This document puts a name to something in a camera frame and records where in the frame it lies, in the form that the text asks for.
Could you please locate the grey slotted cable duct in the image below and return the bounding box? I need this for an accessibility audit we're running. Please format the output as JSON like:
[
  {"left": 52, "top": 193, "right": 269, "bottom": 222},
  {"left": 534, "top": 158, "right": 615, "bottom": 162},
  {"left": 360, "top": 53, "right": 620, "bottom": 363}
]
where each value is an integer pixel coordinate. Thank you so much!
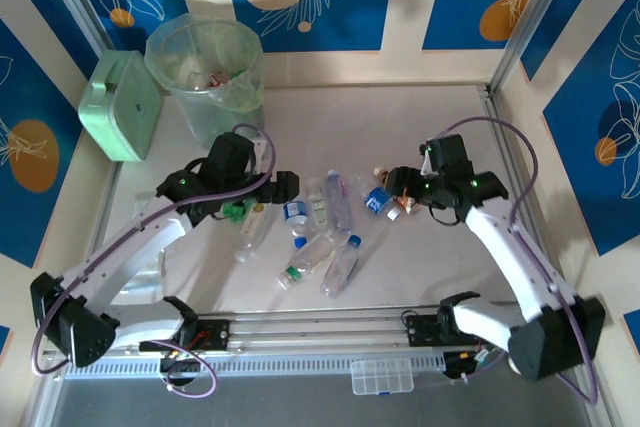
[{"left": 63, "top": 352, "right": 447, "bottom": 381}]

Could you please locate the brown drink bottle beige cap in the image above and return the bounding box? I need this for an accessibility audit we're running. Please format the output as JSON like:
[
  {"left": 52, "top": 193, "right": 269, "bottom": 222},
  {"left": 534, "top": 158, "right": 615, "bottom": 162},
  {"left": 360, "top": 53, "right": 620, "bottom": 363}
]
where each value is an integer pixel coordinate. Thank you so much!
[{"left": 375, "top": 165, "right": 420, "bottom": 216}]

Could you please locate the tall clear bottle pink label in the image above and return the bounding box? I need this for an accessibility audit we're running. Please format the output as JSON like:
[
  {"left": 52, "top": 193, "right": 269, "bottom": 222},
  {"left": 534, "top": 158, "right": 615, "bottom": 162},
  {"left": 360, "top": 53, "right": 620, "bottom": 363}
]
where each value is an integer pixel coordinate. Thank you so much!
[{"left": 324, "top": 169, "right": 356, "bottom": 235}]

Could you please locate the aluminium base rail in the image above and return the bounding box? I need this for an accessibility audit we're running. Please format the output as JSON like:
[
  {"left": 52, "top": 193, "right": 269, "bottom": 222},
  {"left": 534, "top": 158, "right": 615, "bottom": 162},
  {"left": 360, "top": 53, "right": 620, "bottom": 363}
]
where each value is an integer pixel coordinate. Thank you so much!
[{"left": 42, "top": 304, "right": 591, "bottom": 354}]

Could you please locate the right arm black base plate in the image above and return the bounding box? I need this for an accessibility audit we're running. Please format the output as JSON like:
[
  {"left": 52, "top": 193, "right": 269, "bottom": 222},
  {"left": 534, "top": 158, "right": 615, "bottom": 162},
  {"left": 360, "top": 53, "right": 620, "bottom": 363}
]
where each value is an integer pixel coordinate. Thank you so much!
[{"left": 403, "top": 314, "right": 484, "bottom": 348}]

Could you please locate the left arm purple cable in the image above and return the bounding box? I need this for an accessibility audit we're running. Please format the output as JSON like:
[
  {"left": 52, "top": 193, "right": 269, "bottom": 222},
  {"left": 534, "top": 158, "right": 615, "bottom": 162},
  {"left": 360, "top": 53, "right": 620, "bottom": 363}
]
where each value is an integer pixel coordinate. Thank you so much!
[{"left": 30, "top": 122, "right": 275, "bottom": 401}]

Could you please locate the aluminium side rail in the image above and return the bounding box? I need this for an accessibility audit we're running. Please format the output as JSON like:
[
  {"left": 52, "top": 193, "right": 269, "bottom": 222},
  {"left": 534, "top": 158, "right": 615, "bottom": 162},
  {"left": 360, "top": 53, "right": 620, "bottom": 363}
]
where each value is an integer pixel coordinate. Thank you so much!
[
  {"left": 74, "top": 161, "right": 124, "bottom": 321},
  {"left": 477, "top": 84, "right": 556, "bottom": 308}
]

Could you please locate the mesh bin with plastic liner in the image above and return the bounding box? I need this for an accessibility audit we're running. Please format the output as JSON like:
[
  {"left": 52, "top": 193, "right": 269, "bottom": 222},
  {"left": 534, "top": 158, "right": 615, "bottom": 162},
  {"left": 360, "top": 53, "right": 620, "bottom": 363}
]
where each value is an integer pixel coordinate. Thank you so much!
[{"left": 144, "top": 14, "right": 266, "bottom": 148}]

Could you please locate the clear bottle green cap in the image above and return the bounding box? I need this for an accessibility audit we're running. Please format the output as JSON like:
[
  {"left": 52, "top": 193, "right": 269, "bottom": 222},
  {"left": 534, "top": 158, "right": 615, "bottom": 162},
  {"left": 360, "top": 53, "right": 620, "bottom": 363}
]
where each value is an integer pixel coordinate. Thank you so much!
[{"left": 276, "top": 230, "right": 337, "bottom": 291}]

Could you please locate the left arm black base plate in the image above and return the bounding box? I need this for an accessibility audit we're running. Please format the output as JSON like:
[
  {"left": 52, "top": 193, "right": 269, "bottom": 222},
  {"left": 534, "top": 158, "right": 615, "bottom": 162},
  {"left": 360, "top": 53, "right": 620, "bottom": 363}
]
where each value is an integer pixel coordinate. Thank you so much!
[{"left": 138, "top": 319, "right": 232, "bottom": 354}]

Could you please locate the large clear bottle blue cap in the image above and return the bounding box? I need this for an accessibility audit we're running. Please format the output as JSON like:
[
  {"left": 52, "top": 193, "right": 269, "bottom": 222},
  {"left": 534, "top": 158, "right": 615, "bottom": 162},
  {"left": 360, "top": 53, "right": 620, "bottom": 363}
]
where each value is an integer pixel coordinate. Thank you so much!
[{"left": 319, "top": 234, "right": 363, "bottom": 297}]

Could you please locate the mint green carry case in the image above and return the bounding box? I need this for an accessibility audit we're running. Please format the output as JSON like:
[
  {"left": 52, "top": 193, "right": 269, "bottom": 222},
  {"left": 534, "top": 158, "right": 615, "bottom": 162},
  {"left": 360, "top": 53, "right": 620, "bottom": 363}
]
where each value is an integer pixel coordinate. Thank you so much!
[{"left": 78, "top": 50, "right": 164, "bottom": 163}]

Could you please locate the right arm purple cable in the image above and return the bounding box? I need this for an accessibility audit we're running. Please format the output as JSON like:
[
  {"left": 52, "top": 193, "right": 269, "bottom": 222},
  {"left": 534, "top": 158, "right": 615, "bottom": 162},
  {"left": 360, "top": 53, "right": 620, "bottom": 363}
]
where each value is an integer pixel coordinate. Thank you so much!
[{"left": 427, "top": 116, "right": 601, "bottom": 406}]

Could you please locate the crushed bottle blue label white cap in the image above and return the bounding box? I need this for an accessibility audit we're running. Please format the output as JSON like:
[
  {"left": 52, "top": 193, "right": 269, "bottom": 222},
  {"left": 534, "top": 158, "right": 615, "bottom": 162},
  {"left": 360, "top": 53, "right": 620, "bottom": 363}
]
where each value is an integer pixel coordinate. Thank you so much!
[{"left": 351, "top": 172, "right": 403, "bottom": 222}]

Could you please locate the clear plastic organizer box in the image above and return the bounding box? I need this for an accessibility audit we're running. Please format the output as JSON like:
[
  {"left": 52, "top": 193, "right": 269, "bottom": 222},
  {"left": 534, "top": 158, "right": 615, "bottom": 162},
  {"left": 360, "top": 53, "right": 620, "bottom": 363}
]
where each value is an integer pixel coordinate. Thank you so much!
[{"left": 349, "top": 357, "right": 415, "bottom": 397}]

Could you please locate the clear bottle long white label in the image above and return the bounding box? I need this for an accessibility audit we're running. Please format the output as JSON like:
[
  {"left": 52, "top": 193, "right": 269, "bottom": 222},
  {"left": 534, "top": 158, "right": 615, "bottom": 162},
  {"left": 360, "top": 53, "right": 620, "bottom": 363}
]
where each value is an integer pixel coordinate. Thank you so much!
[{"left": 232, "top": 203, "right": 270, "bottom": 264}]

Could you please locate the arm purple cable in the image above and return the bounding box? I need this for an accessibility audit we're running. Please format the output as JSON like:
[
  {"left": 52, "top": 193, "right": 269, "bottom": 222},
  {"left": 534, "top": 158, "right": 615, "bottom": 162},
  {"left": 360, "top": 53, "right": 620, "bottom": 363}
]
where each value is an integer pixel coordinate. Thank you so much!
[
  {"left": 30, "top": 122, "right": 275, "bottom": 401},
  {"left": 427, "top": 116, "right": 601, "bottom": 406}
]

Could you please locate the clear bottle white green label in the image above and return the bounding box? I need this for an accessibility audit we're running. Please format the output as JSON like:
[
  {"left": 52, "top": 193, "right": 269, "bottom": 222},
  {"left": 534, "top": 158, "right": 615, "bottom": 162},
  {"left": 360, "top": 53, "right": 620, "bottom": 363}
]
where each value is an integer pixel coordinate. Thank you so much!
[{"left": 305, "top": 177, "right": 331, "bottom": 234}]

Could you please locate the small crushed blue label bottle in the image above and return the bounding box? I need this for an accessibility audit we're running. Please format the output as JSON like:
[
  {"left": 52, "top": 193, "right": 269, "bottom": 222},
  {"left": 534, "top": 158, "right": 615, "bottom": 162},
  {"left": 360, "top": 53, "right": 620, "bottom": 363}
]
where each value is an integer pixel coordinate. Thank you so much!
[{"left": 282, "top": 199, "right": 312, "bottom": 249}]

